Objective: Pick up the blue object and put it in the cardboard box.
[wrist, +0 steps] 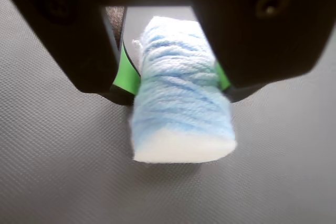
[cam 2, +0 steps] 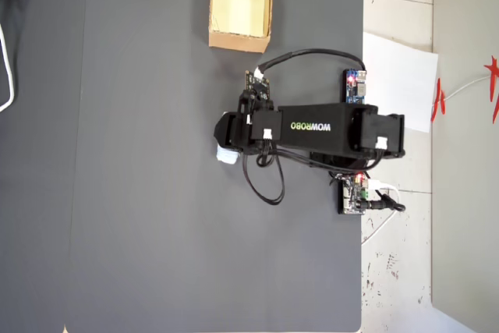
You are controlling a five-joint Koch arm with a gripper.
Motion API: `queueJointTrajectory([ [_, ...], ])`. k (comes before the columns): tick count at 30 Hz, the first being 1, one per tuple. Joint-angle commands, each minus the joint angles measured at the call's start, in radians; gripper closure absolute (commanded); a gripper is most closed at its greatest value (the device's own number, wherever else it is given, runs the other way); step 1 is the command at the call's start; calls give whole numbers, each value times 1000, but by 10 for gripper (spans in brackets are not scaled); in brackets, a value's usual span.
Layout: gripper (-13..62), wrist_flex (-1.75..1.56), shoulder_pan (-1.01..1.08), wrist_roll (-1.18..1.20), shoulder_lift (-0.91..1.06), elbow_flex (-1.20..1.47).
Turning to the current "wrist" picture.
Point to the black textured rubber mat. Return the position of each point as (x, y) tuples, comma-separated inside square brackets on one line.
[(65, 169)]

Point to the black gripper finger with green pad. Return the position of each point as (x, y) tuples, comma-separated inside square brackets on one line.
[(262, 45), (78, 51)]

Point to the white foam block blue yarn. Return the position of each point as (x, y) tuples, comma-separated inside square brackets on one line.
[(178, 103)]

